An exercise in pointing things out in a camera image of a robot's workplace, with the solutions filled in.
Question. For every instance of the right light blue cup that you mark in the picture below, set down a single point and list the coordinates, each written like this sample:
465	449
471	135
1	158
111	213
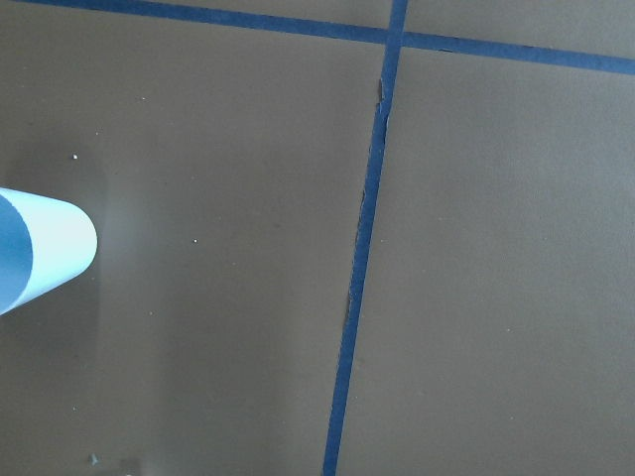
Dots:
45	242

